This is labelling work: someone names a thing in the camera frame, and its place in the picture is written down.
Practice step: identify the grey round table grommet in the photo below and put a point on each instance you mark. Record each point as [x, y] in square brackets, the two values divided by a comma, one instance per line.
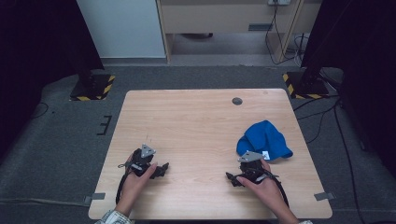
[237, 101]

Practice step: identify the dark rounded object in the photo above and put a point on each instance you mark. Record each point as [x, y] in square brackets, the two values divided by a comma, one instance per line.
[196, 35]

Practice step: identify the white panel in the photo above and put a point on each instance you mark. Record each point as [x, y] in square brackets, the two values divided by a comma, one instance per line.
[124, 28]

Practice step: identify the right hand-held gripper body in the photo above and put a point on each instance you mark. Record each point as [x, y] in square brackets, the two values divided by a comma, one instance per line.
[252, 171]

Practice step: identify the person's left hand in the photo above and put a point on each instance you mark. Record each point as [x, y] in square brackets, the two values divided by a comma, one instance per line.
[134, 186]

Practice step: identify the light wooden desk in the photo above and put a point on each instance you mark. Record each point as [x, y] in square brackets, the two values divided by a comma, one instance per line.
[218, 15]

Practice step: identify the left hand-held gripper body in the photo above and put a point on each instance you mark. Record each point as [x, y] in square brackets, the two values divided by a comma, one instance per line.
[142, 159]

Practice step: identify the blue cloth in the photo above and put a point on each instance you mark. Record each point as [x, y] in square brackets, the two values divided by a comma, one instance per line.
[263, 138]

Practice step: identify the black stand with striped base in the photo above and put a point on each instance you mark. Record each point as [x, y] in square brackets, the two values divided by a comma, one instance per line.
[306, 85]
[93, 87]

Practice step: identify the white power strip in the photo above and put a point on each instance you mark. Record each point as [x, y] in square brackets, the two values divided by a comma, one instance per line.
[279, 2]

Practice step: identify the black curtain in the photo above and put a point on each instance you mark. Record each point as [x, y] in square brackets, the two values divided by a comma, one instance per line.
[364, 62]
[34, 56]

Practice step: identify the person's right hand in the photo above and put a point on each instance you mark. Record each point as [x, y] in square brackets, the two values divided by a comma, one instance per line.
[266, 191]

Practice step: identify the grey tape strip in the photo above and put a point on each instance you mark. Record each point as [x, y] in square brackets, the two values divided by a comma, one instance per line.
[324, 196]
[96, 197]

